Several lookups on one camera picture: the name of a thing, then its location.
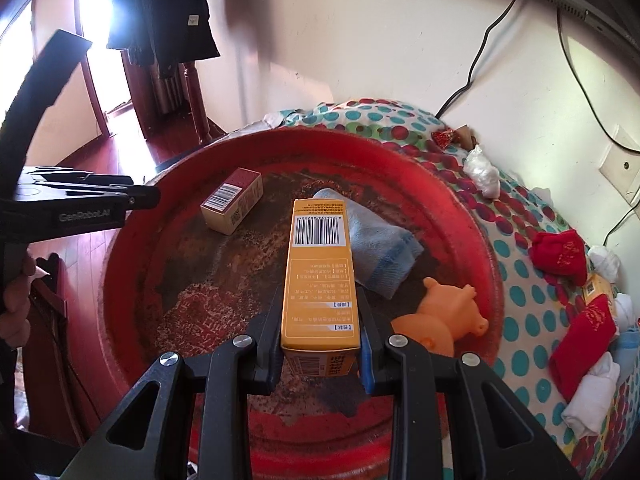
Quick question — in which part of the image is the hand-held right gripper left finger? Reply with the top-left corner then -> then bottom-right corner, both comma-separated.
60,305 -> 284,480

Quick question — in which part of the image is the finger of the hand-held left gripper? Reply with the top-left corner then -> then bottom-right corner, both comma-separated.
20,171 -> 162,211

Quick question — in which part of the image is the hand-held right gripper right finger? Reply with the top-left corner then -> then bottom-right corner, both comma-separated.
356,300 -> 576,480

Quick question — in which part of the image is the orange medicine box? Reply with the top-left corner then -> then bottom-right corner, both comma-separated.
582,275 -> 618,311
281,198 -> 362,378

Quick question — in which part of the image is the red round basin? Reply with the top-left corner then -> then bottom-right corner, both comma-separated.
97,127 -> 506,480

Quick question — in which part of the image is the person's left hand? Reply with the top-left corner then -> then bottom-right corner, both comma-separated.
0,255 -> 38,348

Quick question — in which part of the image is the orange rubber pig toy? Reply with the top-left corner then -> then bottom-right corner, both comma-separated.
390,276 -> 490,358

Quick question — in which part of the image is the small red beige box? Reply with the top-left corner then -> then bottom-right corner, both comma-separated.
200,167 -> 264,236

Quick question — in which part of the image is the radiator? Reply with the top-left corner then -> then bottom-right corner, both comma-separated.
150,62 -> 186,113

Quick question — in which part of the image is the blue folded sock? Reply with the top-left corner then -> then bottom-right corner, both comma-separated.
312,188 -> 425,301

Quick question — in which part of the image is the polka dot bedsheet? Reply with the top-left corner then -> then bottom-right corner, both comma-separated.
247,97 -> 640,480

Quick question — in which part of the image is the black hanging jacket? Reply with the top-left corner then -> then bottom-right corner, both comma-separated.
100,0 -> 222,66

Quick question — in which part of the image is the long red sock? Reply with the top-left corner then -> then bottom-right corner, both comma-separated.
549,294 -> 618,403

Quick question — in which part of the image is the short red sock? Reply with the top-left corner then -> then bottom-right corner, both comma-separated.
530,229 -> 588,286

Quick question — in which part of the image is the white crumpled plastic wrap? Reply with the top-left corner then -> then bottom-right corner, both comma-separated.
462,145 -> 501,198

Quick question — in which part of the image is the brown paper scrap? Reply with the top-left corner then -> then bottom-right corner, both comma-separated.
452,125 -> 476,151

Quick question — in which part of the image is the light blue cloth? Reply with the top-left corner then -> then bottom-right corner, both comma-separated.
612,327 -> 640,376

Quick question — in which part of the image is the red wooden door frame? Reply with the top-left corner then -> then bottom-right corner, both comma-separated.
72,0 -> 226,148

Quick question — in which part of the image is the white wall socket plate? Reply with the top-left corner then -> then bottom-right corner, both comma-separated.
599,125 -> 640,206

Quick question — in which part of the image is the thick black cable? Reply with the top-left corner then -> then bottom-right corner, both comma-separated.
434,0 -> 523,120

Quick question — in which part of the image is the thin black cable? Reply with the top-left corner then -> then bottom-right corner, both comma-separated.
556,5 -> 640,153

